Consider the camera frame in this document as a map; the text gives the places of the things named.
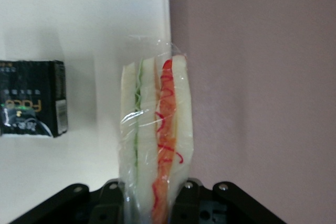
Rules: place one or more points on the small black flat box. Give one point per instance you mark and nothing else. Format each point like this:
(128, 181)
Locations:
(29, 98)

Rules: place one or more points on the triangle sandwich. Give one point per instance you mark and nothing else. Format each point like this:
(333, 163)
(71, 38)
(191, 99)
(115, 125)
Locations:
(157, 129)

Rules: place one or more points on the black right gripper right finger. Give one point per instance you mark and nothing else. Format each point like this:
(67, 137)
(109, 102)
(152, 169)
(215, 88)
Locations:
(225, 205)

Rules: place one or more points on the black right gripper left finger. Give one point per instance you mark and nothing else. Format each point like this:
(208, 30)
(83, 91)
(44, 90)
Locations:
(78, 205)

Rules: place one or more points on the beige plastic tray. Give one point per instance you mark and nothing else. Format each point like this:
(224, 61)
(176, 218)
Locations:
(78, 24)

